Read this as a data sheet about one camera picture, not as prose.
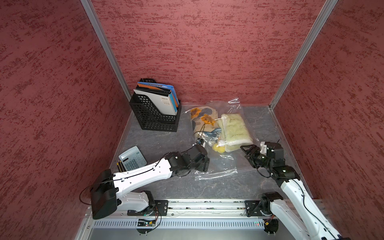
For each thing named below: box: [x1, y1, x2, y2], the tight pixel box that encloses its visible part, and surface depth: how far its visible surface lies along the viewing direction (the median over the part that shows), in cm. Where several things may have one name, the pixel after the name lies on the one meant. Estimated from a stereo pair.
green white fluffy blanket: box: [216, 113, 254, 153], surface depth 94 cm
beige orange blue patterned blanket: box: [190, 106, 222, 140], surface depth 101 cm
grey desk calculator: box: [119, 146, 148, 171], surface depth 91 cm
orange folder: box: [137, 83, 164, 91], surface depth 93 cm
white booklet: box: [133, 89, 176, 115], surface depth 91 cm
